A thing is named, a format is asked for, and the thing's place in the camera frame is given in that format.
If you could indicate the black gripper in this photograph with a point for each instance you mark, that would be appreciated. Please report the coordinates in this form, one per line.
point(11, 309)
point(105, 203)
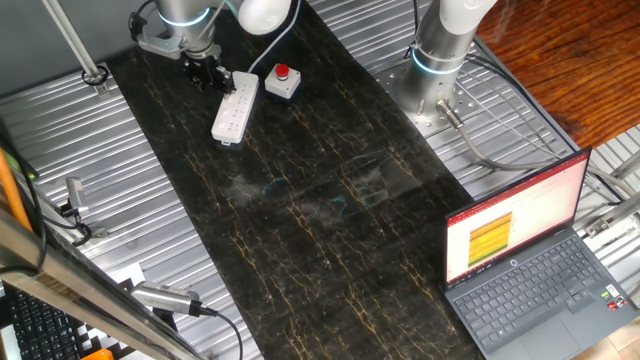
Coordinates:
point(202, 70)

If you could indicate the white four-outlet power strip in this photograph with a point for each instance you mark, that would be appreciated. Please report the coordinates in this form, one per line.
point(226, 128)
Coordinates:
point(232, 115)

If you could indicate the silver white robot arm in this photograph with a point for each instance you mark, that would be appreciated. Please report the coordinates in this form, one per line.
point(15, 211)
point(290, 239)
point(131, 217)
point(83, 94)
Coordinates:
point(440, 45)

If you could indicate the grey box with red button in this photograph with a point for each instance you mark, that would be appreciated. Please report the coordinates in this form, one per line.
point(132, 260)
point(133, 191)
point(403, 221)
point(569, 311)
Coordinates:
point(285, 86)

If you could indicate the slanted aluminium pole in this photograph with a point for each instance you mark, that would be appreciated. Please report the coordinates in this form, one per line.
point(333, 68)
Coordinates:
point(78, 47)

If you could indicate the black marble pattern mat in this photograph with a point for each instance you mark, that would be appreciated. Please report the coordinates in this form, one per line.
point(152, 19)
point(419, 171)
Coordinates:
point(310, 250)

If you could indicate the black white marker board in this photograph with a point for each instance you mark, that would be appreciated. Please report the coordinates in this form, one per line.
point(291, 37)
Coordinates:
point(131, 274)

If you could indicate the orange pole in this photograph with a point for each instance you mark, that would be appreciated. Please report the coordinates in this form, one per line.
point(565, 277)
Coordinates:
point(10, 190)

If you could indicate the orange emergency stop box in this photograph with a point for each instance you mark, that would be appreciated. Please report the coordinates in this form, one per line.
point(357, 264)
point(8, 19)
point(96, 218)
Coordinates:
point(97, 355)

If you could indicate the black keyboard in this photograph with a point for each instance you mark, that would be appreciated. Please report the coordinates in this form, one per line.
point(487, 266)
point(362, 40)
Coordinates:
point(40, 330)

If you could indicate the dark grey open laptop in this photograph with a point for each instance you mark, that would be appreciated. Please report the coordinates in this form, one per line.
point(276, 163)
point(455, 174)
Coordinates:
point(525, 295)

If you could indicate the small grey camera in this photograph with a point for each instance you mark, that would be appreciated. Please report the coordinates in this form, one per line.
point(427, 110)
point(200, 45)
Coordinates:
point(76, 192)

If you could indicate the small silver mount bracket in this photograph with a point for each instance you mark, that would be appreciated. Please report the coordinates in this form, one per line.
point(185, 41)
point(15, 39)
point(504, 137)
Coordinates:
point(100, 232)

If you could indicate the ribbed silver camera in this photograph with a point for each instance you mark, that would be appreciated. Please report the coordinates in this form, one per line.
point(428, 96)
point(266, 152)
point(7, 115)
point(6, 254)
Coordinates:
point(165, 297)

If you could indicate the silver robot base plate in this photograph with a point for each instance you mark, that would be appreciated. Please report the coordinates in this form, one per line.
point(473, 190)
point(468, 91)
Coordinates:
point(467, 102)

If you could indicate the aluminium frame bar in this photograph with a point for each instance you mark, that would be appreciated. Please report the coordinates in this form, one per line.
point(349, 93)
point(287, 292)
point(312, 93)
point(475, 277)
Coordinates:
point(65, 285)

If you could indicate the aluminium profile frame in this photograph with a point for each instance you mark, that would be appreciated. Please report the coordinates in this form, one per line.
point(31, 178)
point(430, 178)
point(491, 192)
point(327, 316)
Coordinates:
point(615, 212)

